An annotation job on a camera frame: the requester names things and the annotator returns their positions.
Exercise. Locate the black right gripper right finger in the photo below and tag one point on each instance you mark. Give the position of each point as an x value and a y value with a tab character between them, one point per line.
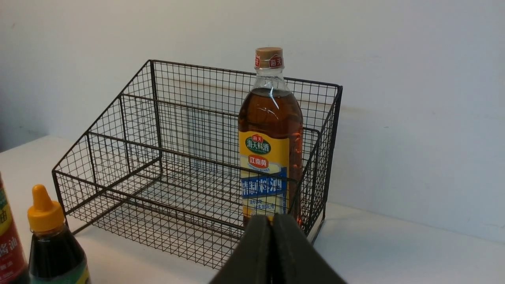
295	261

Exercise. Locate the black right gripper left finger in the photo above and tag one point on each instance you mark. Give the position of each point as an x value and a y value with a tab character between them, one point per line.
249	263

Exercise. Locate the amber cooking wine bottle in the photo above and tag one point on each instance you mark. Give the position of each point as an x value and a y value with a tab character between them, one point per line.
270	140

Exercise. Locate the small yellow-capped sauce bottle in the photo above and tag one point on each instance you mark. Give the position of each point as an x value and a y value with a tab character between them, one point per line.
56	257

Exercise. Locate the dark soy sauce bottle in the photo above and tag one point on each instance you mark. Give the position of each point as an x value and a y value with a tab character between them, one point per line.
13	265

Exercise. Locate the black wire mesh shelf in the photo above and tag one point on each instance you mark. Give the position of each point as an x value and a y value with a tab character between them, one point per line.
160	165

